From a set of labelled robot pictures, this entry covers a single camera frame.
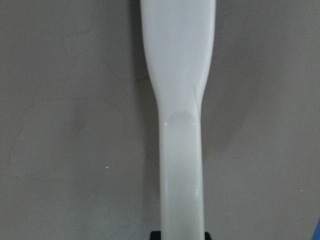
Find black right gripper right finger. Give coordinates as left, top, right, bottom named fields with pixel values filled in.
left=204, top=232, right=212, bottom=240

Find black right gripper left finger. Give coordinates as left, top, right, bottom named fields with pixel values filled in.
left=149, top=231, right=161, bottom=240

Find beige hand brush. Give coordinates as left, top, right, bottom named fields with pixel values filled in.
left=140, top=0, right=216, bottom=240

